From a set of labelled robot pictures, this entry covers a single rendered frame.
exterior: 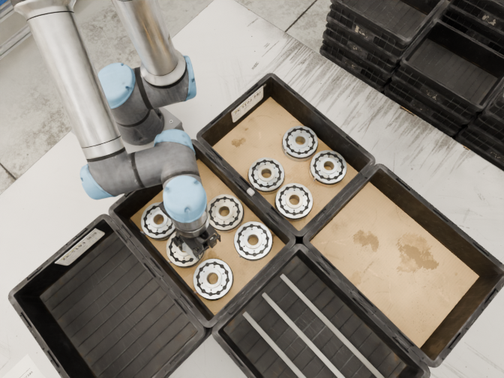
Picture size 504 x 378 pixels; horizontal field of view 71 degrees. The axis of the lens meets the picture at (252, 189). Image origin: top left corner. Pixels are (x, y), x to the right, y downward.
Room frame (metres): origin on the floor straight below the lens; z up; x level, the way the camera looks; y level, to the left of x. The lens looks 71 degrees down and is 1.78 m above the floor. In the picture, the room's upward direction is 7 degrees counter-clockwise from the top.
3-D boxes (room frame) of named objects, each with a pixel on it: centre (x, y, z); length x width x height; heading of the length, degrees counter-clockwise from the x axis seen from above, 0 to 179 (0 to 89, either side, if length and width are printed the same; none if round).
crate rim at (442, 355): (0.08, -0.34, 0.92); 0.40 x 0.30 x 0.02; 38
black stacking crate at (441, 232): (0.08, -0.34, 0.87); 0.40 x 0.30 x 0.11; 38
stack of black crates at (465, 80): (0.91, -0.96, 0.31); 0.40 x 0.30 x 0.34; 43
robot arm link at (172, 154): (0.30, 0.16, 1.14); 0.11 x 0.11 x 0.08; 9
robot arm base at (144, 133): (0.59, 0.33, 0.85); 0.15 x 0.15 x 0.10
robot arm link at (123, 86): (0.60, 0.32, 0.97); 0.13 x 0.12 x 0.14; 99
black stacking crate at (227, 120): (0.40, -0.10, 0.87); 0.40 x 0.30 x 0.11; 38
